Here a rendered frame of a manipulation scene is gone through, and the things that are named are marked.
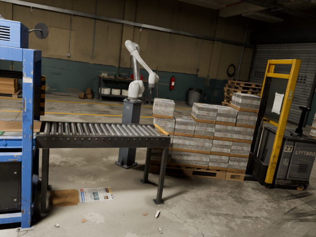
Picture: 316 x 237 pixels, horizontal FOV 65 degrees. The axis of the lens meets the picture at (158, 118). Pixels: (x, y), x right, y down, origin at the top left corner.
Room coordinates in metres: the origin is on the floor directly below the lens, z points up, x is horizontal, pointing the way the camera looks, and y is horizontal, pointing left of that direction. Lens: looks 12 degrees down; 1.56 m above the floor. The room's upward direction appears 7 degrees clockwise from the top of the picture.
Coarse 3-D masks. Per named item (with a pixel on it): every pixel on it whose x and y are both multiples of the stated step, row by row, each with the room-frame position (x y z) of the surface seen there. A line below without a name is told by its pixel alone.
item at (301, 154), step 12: (264, 132) 4.02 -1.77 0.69; (288, 132) 3.77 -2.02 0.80; (264, 144) 3.94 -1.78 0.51; (288, 144) 3.42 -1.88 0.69; (300, 144) 3.44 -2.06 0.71; (312, 144) 3.46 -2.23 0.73; (264, 156) 3.86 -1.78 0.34; (288, 156) 3.43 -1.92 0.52; (300, 156) 3.44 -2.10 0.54; (312, 156) 3.45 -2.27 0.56; (288, 168) 3.45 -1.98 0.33; (300, 168) 3.45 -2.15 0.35; (276, 180) 3.42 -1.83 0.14; (288, 180) 3.43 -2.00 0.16; (300, 180) 3.46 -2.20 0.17
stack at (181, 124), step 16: (176, 128) 3.45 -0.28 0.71; (192, 128) 3.47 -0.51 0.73; (208, 128) 3.49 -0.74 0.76; (224, 128) 3.51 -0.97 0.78; (176, 144) 3.46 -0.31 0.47; (192, 144) 3.47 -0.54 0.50; (208, 144) 3.48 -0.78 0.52; (224, 144) 3.51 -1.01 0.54; (160, 160) 3.44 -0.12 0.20; (176, 160) 3.45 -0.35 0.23; (192, 160) 3.48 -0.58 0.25; (208, 160) 3.49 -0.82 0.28; (224, 160) 3.51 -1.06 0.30; (192, 176) 3.47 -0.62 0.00; (208, 176) 3.50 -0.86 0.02; (224, 176) 3.51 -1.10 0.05
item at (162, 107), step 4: (156, 100) 3.50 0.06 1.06; (156, 104) 3.43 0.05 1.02; (160, 104) 3.44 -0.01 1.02; (164, 104) 3.43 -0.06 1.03; (168, 104) 3.44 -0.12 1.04; (172, 104) 3.44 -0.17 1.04; (156, 108) 3.43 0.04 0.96; (160, 108) 3.44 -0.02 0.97; (164, 108) 3.44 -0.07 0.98; (168, 108) 3.45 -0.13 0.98; (172, 108) 3.44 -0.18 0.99; (156, 112) 3.43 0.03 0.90; (160, 112) 3.44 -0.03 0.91; (164, 112) 3.44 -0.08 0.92; (168, 112) 3.44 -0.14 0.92; (172, 112) 3.44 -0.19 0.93
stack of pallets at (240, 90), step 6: (228, 84) 9.90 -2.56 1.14; (234, 84) 9.66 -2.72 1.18; (240, 84) 9.34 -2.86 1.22; (246, 84) 9.82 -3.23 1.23; (252, 84) 9.52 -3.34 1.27; (258, 84) 9.62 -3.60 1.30; (228, 90) 10.10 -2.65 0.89; (234, 90) 9.64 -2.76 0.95; (240, 90) 9.34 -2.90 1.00; (246, 90) 9.48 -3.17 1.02; (252, 90) 9.61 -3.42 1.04; (258, 90) 9.86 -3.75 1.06; (228, 96) 9.99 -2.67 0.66; (222, 102) 9.98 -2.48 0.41; (228, 102) 10.02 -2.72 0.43
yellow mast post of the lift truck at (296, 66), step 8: (296, 64) 3.37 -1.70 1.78; (296, 72) 3.37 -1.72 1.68; (288, 80) 3.42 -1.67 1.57; (296, 80) 3.38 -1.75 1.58; (288, 88) 3.38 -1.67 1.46; (288, 96) 3.37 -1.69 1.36; (288, 104) 3.37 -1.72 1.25; (288, 112) 3.38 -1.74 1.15; (280, 120) 3.38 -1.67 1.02; (280, 128) 3.37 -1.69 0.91; (280, 136) 3.37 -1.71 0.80; (280, 144) 3.37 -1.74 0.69; (272, 152) 3.40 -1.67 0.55; (272, 160) 3.37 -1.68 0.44; (272, 168) 3.37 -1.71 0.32; (272, 176) 3.37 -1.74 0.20
